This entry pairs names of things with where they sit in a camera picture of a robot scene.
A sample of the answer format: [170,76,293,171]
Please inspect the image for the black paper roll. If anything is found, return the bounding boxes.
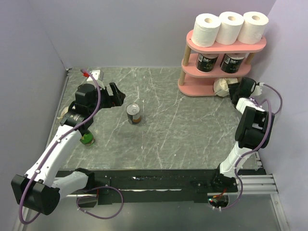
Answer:
[220,53,246,74]
[196,53,218,73]

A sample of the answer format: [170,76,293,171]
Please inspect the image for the white paper towel roll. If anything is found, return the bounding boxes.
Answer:
[192,13,221,47]
[237,12,269,45]
[216,12,244,45]

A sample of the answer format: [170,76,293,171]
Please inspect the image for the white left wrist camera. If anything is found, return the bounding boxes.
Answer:
[81,69,104,89]

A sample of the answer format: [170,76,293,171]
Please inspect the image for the metal food tin can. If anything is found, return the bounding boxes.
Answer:
[126,103,141,124]

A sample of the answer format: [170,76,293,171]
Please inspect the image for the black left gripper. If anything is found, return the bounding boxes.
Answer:
[89,82,125,115]

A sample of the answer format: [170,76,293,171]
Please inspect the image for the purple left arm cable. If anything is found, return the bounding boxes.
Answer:
[18,68,125,225]

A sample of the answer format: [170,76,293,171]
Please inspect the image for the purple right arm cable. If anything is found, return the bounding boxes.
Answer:
[211,83,283,212]

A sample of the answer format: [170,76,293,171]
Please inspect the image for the green glass bottle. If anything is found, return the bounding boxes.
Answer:
[79,129,95,146]

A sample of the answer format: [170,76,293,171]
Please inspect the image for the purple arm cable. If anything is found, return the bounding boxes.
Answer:
[18,68,125,225]
[211,83,283,212]

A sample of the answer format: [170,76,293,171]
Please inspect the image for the pink three-tier wooden shelf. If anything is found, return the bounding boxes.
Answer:
[178,30,267,97]

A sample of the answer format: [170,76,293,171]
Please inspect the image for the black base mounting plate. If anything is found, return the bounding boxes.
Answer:
[55,169,244,205]

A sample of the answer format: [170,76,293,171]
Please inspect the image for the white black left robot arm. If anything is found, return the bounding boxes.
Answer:
[11,82,126,215]

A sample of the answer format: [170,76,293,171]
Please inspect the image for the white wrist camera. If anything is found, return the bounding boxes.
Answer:
[251,82,264,97]
[81,69,104,89]

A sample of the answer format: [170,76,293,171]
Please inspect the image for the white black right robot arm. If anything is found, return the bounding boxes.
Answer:
[210,77,275,192]

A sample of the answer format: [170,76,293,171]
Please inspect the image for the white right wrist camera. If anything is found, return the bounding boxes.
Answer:
[251,82,264,97]

